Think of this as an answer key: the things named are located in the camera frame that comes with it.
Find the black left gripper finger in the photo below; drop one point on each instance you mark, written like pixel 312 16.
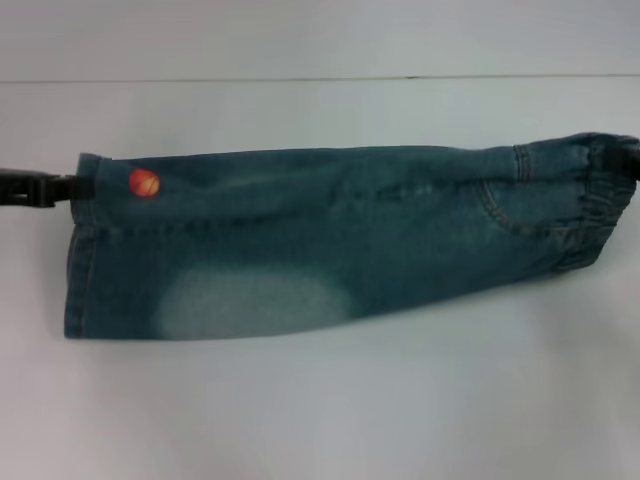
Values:
pixel 30 176
pixel 45 194

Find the blue denim shorts basketball print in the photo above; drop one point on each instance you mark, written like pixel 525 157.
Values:
pixel 325 250

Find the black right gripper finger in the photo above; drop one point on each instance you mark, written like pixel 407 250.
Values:
pixel 620 161

